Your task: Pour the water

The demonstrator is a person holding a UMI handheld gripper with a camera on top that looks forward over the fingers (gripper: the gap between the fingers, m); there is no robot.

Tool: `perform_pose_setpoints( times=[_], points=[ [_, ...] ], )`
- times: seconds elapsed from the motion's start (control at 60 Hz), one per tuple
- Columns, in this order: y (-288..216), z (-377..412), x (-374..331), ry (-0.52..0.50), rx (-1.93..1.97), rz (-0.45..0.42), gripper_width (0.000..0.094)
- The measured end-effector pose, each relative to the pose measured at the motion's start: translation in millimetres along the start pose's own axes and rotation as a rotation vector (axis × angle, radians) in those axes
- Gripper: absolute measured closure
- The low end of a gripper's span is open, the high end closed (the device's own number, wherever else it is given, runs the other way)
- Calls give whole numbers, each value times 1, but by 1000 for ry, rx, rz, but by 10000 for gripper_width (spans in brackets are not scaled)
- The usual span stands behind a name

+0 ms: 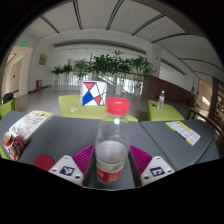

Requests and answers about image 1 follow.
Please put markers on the small lime green table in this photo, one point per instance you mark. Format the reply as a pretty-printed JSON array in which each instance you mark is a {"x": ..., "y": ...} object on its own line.
[{"x": 165, "y": 115}]

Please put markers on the black bag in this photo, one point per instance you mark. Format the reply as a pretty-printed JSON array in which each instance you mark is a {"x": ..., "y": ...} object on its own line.
[{"x": 8, "y": 97}]

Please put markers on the small clear water bottle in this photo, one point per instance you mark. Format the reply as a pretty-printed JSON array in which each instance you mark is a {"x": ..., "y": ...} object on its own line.
[{"x": 161, "y": 100}]

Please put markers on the framed wall picture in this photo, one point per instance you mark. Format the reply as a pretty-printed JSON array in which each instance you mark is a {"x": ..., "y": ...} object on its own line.
[{"x": 43, "y": 59}]

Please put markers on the white cube with coloured triangles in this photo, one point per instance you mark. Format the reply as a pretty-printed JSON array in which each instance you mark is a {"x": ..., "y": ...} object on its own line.
[{"x": 93, "y": 93}]

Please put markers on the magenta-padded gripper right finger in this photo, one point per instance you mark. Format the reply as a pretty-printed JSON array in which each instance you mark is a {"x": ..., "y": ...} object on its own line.
[{"x": 156, "y": 170}]

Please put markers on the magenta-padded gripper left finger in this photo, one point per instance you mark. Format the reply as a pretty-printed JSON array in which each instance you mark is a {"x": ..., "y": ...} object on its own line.
[{"x": 68, "y": 170}]

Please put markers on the row of potted green plants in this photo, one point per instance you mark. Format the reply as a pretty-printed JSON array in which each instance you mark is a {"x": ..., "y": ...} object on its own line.
[{"x": 110, "y": 65}]

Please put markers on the lime green seat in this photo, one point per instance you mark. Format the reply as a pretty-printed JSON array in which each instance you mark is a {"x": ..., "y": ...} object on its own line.
[{"x": 7, "y": 109}]

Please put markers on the yellow and white leaflet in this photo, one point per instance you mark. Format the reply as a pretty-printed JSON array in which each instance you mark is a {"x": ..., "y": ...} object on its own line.
[{"x": 183, "y": 131}]

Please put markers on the colourful printed magazine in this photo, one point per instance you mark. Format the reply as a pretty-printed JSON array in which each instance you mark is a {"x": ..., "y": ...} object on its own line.
[{"x": 30, "y": 125}]

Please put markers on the large lime green table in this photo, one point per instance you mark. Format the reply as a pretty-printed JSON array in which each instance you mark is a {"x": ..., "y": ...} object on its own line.
[{"x": 73, "y": 108}]

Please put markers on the clear red-capped water bottle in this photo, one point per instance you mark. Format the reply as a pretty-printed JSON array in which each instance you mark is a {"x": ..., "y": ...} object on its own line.
[{"x": 112, "y": 153}]

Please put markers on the brown wooden counter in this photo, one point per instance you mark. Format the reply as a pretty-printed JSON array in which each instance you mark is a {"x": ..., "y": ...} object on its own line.
[{"x": 166, "y": 88}]

